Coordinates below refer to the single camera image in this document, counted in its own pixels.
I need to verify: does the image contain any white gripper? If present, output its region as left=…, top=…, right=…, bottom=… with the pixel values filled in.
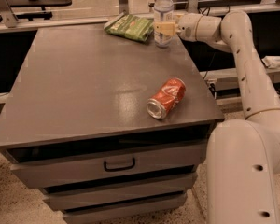
left=154, top=13, right=200, bottom=42

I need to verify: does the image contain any black drawer handle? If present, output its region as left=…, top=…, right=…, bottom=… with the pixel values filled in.
left=104, top=158, right=136, bottom=173

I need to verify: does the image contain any clear blue plastic water bottle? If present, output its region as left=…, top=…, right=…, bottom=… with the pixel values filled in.
left=154, top=0, right=174, bottom=48

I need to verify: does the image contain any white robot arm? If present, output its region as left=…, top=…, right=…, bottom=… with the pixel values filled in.
left=154, top=11, right=280, bottom=224

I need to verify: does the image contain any crushed red soda can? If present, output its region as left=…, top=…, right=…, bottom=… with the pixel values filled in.
left=147, top=77, right=186, bottom=119

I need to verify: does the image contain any green jalapeno chip bag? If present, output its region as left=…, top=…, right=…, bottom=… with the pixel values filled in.
left=104, top=13, right=153, bottom=43

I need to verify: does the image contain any grey drawer cabinet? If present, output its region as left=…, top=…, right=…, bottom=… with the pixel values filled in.
left=0, top=24, right=223, bottom=224

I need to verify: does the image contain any white packet on shelf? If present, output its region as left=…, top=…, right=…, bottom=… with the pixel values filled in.
left=262, top=56, right=280, bottom=69

